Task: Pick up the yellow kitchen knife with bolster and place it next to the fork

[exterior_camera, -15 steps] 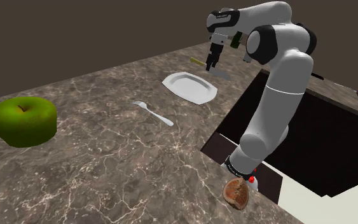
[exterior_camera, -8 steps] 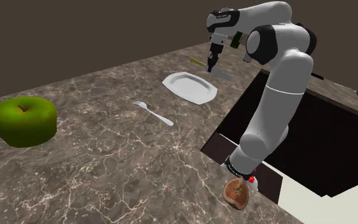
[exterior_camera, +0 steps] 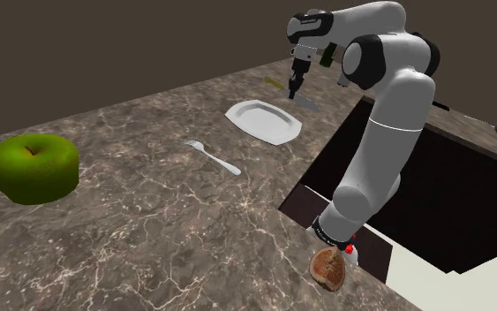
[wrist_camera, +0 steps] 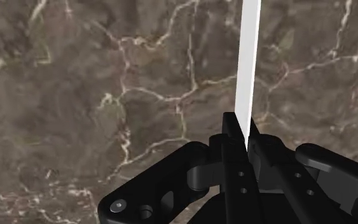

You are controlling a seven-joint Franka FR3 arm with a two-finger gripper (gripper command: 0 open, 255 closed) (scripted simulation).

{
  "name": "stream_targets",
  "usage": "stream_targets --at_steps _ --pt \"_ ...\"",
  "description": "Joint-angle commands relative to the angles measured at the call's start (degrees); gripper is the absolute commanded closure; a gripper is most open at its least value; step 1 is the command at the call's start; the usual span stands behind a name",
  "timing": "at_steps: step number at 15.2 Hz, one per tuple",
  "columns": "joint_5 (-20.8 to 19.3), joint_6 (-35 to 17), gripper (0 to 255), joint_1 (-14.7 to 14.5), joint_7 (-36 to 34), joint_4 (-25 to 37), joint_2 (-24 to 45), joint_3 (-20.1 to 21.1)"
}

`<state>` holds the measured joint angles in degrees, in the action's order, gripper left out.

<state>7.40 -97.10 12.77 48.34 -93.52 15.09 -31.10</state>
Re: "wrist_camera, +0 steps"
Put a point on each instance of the thin white card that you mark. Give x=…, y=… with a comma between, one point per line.
x=247, y=66

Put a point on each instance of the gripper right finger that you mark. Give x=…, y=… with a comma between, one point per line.
x=309, y=183

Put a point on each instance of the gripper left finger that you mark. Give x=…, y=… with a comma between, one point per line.
x=178, y=173

